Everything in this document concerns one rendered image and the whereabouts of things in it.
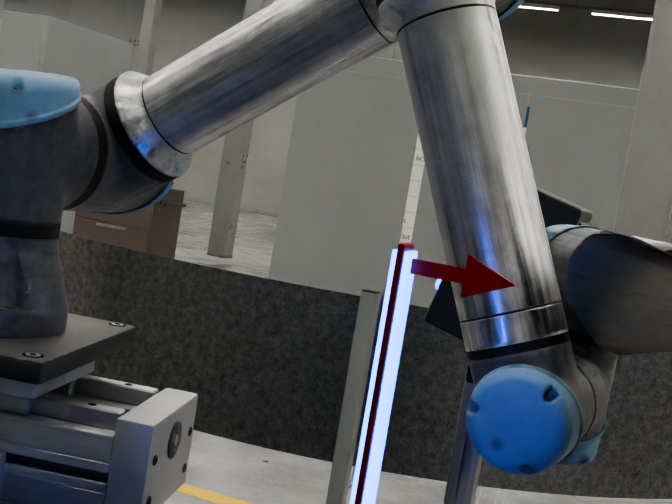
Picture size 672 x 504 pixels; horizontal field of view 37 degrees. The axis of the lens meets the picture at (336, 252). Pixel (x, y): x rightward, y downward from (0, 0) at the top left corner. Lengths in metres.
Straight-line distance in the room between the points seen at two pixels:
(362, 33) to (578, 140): 5.73
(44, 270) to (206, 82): 0.23
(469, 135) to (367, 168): 6.18
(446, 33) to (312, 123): 6.35
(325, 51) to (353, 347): 1.44
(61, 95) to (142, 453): 0.32
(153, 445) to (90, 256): 1.81
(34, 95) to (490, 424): 0.47
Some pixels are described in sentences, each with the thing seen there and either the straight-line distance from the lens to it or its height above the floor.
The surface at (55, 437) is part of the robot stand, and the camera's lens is 0.88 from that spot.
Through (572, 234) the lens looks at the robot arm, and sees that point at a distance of 0.84.
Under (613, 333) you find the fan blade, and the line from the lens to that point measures 0.62.
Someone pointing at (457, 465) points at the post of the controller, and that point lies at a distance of 1.10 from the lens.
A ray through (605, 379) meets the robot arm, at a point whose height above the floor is 1.09.
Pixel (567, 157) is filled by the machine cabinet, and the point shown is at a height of 1.56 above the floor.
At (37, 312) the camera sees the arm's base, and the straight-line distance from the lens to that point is 0.91.
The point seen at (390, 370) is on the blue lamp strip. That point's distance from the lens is 0.55.
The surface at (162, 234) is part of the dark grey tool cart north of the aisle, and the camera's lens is 7.36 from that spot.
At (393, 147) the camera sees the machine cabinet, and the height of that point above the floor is 1.45.
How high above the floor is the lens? 1.22
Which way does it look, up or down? 5 degrees down
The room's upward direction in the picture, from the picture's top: 9 degrees clockwise
